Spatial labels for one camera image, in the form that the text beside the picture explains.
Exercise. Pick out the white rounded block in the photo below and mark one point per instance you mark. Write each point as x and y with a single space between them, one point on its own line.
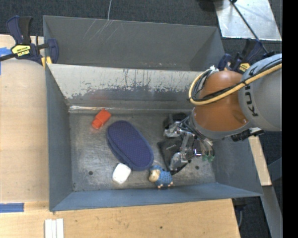
121 173

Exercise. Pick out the pale wood board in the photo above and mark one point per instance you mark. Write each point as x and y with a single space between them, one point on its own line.
22 133

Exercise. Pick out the orange toy car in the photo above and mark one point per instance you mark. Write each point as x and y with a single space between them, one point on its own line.
101 119

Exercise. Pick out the black cylinder on white bracket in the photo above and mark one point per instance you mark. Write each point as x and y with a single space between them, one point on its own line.
239 136

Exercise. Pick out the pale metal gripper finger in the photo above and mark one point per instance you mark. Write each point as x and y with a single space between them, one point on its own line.
184 157
174 162

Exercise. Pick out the blue oval case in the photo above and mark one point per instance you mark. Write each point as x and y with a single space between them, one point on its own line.
130 145

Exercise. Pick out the grey metal bin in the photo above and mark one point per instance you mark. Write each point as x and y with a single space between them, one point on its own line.
129 43

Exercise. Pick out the blue toy sheep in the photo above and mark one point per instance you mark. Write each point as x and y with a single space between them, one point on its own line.
164 178

